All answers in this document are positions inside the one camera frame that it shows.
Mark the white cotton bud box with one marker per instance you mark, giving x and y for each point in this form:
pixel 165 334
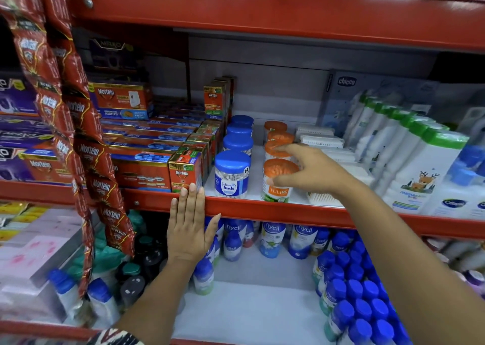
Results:
pixel 362 174
pixel 314 131
pixel 341 155
pixel 322 200
pixel 322 141

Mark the row of green-cap white bottles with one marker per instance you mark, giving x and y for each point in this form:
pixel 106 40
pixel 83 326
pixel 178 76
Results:
pixel 420 166

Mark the blue-lid cotton bud jar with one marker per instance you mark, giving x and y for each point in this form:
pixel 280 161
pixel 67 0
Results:
pixel 242 120
pixel 239 130
pixel 238 143
pixel 232 178

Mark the person's left thumb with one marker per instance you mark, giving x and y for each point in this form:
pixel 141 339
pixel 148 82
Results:
pixel 213 227

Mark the white bottle with blue cap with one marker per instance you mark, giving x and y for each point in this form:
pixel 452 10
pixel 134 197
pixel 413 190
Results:
pixel 204 278
pixel 66 291
pixel 103 303

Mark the red metal shelving rack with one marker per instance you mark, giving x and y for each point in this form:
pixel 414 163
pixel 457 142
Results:
pixel 265 11

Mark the group of white pastel bottles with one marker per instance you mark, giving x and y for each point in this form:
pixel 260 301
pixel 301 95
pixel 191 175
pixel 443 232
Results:
pixel 466 261

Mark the group of dark teal-cap bottles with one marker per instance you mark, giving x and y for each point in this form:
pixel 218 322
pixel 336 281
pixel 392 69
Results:
pixel 140 269

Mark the white bottle with blue pump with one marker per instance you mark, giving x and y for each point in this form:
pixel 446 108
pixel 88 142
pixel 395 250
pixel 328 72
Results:
pixel 478 159
pixel 452 197

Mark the pile of green packets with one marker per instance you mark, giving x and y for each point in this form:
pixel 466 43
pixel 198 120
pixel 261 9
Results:
pixel 104 257

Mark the person's right thumb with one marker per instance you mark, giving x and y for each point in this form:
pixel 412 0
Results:
pixel 286 182

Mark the orange-lid cotton bud jar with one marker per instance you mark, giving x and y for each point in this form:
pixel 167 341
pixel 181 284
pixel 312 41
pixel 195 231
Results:
pixel 272 154
pixel 275 126
pixel 278 168
pixel 281 136

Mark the cluster of small blue-cap bottles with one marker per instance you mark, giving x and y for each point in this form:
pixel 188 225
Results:
pixel 360 299

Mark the patterned sleeve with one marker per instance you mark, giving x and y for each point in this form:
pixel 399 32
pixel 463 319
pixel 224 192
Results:
pixel 113 338

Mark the row of white blue-label bottles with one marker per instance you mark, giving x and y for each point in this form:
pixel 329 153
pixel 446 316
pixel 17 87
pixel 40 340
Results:
pixel 272 237

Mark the stack of white pink packs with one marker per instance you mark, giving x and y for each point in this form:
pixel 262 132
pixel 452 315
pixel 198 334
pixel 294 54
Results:
pixel 34 265

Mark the person's right forearm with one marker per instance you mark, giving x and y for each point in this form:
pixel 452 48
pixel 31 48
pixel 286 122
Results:
pixel 409 265

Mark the person's left middle finger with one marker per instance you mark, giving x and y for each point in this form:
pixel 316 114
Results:
pixel 192 204

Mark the person's left forearm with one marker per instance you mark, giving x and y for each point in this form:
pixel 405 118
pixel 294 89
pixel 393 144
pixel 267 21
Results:
pixel 159 303

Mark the stack of red blue boxes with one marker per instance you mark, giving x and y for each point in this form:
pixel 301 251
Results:
pixel 140 166

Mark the grey-blue product box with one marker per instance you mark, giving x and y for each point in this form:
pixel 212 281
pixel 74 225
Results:
pixel 341 95

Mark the row of small red-green cartons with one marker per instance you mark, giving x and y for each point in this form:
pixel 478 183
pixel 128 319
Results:
pixel 185 174

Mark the pile of yellow packets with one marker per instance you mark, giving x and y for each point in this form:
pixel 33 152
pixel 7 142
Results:
pixel 17 216

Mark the hanging strip of red sachets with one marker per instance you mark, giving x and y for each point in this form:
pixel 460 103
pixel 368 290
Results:
pixel 41 91
pixel 98 174

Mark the person's left little finger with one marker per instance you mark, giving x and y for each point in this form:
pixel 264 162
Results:
pixel 174 212

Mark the person's left hand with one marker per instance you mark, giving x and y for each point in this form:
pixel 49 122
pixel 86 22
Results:
pixel 187 235

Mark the person's right hand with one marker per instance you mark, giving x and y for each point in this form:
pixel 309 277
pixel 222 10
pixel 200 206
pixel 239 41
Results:
pixel 322 174

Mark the stack of purple boxes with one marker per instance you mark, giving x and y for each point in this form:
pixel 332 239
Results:
pixel 19 144

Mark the dark purple box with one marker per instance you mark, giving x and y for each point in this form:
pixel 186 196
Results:
pixel 113 55

